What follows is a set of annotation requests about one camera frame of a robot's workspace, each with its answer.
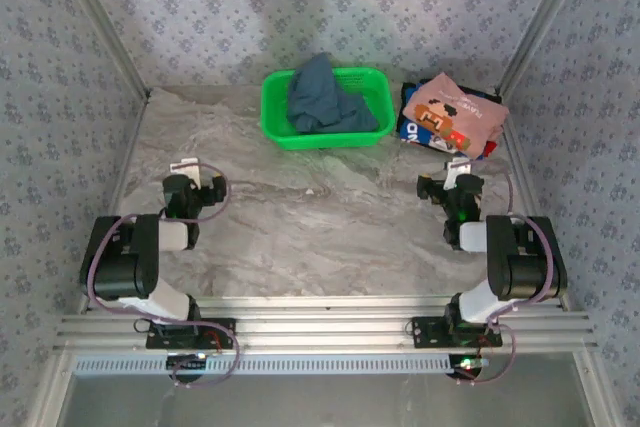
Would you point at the green plastic basket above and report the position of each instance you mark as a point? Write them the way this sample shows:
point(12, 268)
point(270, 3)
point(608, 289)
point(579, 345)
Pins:
point(325, 139)

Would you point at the plain blue t-shirt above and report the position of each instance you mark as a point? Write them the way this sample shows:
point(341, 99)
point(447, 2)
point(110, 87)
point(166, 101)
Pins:
point(320, 97)

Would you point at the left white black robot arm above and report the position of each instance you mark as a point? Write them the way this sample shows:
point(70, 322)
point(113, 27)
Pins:
point(175, 237)

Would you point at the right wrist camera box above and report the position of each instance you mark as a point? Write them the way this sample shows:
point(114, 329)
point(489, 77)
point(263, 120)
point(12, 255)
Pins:
point(426, 187)

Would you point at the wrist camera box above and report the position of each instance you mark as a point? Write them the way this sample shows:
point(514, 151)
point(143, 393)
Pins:
point(217, 186)
point(426, 187)

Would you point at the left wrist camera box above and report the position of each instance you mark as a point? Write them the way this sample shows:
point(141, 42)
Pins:
point(217, 186)

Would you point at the narrow aluminium rail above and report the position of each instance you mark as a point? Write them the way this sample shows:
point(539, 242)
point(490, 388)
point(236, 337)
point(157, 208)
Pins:
point(325, 303)

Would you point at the aluminium corner post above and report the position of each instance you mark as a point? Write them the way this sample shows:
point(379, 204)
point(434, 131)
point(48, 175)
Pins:
point(106, 22)
point(543, 22)

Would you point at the wide slotted aluminium rail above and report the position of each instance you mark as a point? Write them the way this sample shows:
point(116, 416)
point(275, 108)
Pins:
point(325, 332)

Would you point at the aluminium frame leg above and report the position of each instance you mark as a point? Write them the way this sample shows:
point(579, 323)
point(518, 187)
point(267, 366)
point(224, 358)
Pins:
point(50, 392)
point(595, 392)

